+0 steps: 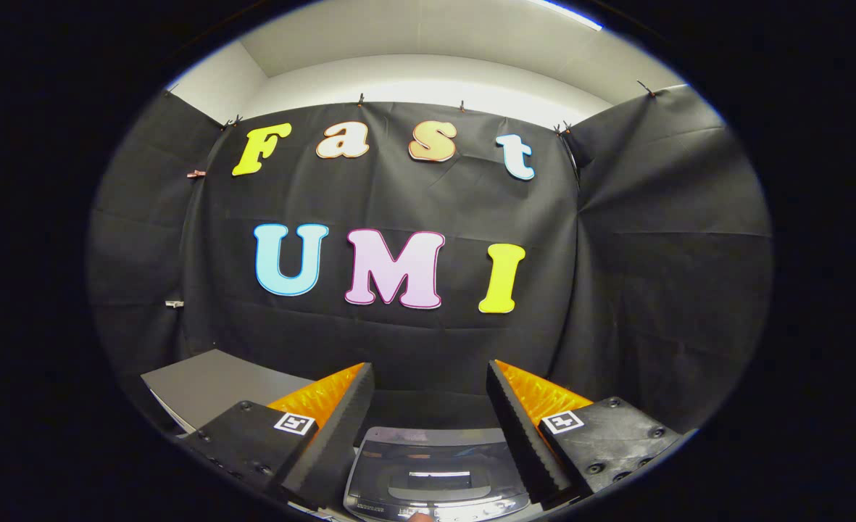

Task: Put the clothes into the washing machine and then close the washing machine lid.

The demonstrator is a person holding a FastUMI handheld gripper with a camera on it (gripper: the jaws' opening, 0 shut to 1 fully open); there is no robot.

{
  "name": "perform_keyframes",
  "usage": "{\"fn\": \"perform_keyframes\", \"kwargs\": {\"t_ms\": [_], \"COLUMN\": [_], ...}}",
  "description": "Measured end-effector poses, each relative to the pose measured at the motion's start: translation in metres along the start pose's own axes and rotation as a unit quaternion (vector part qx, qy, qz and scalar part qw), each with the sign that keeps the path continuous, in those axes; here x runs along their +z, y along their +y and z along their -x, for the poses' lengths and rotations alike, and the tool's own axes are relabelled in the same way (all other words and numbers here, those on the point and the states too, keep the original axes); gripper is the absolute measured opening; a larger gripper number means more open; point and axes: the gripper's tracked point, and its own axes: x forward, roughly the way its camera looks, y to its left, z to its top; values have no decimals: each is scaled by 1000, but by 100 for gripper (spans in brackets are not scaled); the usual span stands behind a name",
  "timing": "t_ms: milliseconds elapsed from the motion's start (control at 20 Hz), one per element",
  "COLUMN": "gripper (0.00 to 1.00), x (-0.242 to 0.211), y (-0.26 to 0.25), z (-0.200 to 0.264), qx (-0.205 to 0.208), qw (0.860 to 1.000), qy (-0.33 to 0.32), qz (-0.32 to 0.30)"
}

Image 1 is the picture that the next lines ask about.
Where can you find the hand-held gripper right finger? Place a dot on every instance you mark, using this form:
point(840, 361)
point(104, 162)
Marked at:
point(522, 431)

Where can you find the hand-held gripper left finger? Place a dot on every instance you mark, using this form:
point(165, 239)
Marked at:
point(341, 431)

